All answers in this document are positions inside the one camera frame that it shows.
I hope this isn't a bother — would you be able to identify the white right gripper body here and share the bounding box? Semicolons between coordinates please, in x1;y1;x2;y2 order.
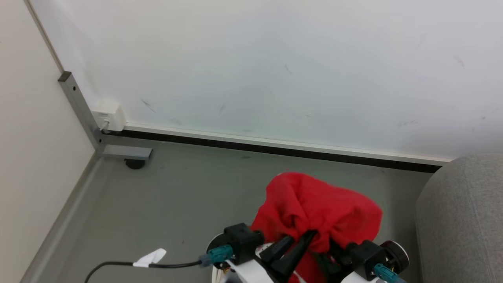
340;270;382;283

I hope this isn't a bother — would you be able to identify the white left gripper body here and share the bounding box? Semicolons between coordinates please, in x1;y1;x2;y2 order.
225;243;284;283

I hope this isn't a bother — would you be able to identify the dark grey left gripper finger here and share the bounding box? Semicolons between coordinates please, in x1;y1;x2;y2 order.
270;230;318;283
259;235;295;264

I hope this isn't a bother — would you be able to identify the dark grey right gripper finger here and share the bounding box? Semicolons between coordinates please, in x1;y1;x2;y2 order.
325;239;351;283

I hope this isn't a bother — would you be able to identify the red clothing item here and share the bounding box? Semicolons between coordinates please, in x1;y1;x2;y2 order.
250;171;383;283

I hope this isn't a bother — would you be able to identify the teal plug right camera cable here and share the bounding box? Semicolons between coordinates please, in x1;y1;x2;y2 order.
373;263;407;283

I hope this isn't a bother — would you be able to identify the black cable with teal plug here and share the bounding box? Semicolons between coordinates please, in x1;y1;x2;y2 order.
84;244;235;283

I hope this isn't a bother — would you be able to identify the white and black wall skirting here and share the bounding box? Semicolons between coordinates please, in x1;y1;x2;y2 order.
101;123;451;174

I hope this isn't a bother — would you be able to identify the white paper cable tag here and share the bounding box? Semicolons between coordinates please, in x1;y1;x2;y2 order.
133;248;167;268

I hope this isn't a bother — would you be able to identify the white wall socket box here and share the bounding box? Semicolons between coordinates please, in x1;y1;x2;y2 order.
92;99;126;132

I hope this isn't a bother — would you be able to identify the grey metal frame post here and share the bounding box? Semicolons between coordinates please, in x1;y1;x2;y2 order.
58;71;153;160

